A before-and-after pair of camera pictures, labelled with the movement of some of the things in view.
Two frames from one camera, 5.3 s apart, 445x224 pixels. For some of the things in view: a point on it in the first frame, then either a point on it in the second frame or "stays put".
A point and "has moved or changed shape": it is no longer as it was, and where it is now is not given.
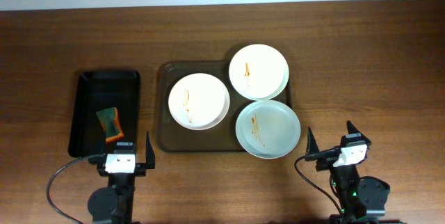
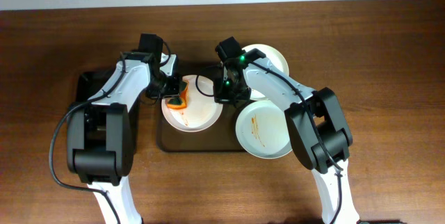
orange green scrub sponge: (109, 118) has moved or changed shape
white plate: (268, 129) stays put
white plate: (199, 101) has moved or changed shape
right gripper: (325, 161) to (227, 96)
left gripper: (141, 170) to (172, 87)
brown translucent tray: (172, 137) stays put
